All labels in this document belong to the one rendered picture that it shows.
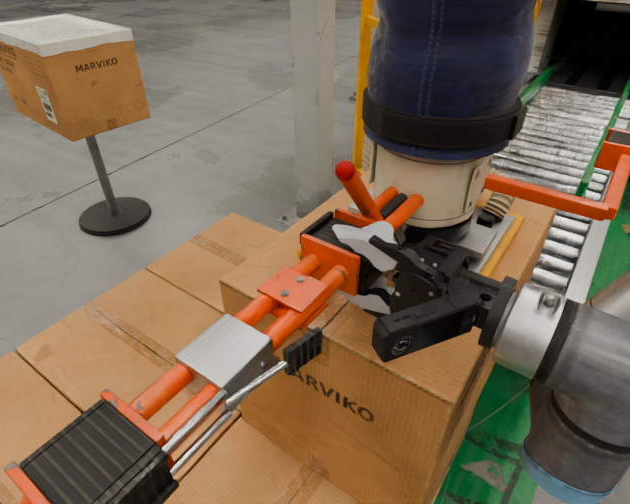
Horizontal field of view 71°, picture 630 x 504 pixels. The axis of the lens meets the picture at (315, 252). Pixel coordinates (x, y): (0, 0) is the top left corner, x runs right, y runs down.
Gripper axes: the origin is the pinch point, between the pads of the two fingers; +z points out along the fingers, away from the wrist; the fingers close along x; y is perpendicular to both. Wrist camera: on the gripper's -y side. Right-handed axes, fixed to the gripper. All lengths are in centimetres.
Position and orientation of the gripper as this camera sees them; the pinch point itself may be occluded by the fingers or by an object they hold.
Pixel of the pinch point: (335, 261)
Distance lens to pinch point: 54.8
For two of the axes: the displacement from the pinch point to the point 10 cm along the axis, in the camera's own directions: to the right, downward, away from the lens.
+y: 5.8, -4.9, 6.5
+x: 0.0, -8.0, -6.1
